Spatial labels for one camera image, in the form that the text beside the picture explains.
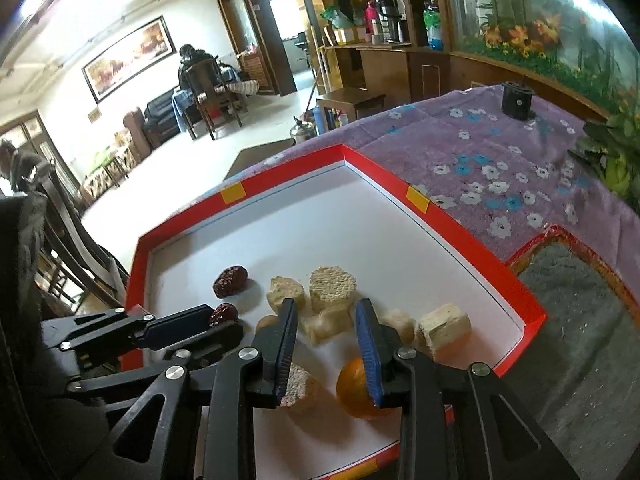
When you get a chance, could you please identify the round puffed rice cake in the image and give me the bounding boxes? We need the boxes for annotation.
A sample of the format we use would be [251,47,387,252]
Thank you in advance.
[308,265,360,311]

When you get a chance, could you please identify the patterned bench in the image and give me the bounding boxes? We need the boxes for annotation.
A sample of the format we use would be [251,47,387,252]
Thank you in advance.
[80,147,144,201]

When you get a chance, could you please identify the green plastic bottle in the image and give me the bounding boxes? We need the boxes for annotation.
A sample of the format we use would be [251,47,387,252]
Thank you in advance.
[422,2,445,51]

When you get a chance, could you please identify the dark door mat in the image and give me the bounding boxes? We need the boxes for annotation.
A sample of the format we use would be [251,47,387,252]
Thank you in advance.
[224,137,296,181]

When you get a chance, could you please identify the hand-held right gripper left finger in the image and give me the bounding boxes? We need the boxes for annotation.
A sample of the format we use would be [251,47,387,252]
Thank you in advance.
[86,298,300,480]

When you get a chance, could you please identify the steel kettle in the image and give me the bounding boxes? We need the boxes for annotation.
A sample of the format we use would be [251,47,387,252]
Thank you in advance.
[289,115,317,146]

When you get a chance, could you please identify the black cylinder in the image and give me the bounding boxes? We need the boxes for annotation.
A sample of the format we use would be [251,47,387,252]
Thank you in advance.
[501,81,536,121]

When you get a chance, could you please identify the purple floral tablecloth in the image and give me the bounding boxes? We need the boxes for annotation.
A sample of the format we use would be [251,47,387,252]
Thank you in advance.
[222,84,640,311]

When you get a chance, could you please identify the black thermos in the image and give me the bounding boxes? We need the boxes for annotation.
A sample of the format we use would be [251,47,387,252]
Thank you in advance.
[374,0,409,44]

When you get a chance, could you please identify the yellowish pastry chunk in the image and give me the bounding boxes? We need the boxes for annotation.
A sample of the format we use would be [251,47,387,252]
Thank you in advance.
[266,275,307,314]

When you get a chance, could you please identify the wooden chair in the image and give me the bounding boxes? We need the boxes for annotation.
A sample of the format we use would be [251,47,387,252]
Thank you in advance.
[184,57,246,141]

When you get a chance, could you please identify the orange mandarin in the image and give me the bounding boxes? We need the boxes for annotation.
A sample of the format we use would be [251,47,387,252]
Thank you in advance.
[335,357,397,421]

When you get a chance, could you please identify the grey felt mat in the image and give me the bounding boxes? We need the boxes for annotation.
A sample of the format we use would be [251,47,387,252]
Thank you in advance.
[505,224,640,480]

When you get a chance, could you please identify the red date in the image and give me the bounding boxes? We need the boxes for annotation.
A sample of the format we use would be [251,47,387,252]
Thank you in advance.
[209,302,240,329]
[213,265,250,299]

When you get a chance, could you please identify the dark wooden chairs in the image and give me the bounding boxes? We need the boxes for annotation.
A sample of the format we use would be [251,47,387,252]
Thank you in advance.
[37,169,131,312]

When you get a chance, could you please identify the brown armchair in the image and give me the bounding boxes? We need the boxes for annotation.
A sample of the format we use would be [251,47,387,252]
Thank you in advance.
[123,107,154,161]

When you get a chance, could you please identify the black sofa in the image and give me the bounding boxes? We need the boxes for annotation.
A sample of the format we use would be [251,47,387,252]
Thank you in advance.
[143,90,189,149]

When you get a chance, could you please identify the white cube pastry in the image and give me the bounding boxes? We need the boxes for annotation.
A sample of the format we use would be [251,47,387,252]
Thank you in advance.
[413,302,474,364]

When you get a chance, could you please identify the green leafy plant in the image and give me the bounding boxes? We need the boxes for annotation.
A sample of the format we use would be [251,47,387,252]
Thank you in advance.
[567,109,640,202]

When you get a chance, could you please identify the framed wall painting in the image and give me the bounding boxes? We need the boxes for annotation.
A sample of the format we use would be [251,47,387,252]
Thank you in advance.
[81,14,175,105]

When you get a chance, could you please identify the white broken pastry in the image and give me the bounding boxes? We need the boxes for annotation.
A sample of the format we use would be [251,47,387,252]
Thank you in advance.
[299,307,357,345]

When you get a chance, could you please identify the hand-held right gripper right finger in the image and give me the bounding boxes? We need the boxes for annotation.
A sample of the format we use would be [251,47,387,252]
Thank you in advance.
[355,298,582,480]

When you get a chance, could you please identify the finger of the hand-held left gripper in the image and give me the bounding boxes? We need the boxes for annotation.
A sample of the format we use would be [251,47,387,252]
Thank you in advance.
[42,303,214,356]
[66,320,245,397]

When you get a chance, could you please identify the beige rounded pastry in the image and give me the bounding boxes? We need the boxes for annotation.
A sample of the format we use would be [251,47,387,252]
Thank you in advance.
[280,362,321,415]
[377,308,416,346]

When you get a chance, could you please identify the green plastic bag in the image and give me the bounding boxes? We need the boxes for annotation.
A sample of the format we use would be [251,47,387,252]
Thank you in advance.
[321,5,354,31]

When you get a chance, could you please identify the wooden counter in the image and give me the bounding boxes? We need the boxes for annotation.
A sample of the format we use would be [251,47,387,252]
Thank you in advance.
[315,41,452,111]

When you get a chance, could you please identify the red cardboard box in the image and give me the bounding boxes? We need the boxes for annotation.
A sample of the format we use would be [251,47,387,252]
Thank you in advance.
[124,143,549,480]

